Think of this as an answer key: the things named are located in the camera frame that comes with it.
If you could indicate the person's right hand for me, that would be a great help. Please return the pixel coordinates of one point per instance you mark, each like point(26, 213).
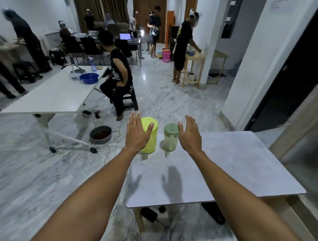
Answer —
point(191, 139)

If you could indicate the person's left hand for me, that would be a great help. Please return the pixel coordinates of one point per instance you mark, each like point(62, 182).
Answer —
point(135, 135)

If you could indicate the person's left thumb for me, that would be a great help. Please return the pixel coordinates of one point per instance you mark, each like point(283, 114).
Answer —
point(150, 129)

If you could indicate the person's right thumb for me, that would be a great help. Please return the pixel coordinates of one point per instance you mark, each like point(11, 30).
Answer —
point(180, 130)

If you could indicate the person's right forearm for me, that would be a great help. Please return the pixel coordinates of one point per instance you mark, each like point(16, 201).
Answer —
point(236, 198)

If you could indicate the person's left forearm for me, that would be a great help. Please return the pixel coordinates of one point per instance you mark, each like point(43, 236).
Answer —
point(94, 198)

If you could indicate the yellow-green plastic cup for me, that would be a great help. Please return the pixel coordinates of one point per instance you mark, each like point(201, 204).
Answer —
point(152, 139)

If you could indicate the pale jar with green lid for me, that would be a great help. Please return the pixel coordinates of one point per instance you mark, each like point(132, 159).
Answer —
point(171, 140)

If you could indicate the black plastic stool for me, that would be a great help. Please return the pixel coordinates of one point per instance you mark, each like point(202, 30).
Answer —
point(131, 99)

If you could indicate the grey bowl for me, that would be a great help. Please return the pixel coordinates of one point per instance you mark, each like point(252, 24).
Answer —
point(100, 135)

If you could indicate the small white table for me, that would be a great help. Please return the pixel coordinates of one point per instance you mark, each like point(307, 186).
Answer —
point(236, 163)

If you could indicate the wooden table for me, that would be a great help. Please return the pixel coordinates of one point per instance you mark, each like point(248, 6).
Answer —
point(196, 59)

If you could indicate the pink bucket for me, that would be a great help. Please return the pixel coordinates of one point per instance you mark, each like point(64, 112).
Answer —
point(166, 56)

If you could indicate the blue plastic bowl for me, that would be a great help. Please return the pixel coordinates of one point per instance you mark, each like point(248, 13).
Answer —
point(89, 79)

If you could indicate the clear spray bottle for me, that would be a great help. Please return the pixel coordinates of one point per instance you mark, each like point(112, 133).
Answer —
point(93, 66)

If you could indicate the black office chair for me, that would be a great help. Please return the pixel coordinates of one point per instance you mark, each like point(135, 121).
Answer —
point(90, 47)
point(124, 48)

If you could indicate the black power adapter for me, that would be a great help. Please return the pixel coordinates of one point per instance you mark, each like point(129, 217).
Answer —
point(148, 214)

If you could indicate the grey desk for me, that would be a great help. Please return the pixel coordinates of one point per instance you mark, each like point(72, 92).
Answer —
point(136, 43)

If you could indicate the black shoe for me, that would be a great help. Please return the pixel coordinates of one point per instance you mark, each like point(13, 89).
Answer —
point(213, 213)

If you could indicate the white device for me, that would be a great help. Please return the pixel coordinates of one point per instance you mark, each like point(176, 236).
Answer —
point(75, 74)

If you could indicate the open laptop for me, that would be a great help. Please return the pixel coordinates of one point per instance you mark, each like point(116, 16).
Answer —
point(125, 36)

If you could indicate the large white table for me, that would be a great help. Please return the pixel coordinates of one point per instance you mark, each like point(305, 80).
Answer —
point(54, 91)

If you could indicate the orange cabinet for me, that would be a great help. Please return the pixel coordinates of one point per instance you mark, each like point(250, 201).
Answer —
point(170, 27)

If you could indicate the brown curtains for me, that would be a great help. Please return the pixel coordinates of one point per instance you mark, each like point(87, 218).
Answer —
point(101, 11)

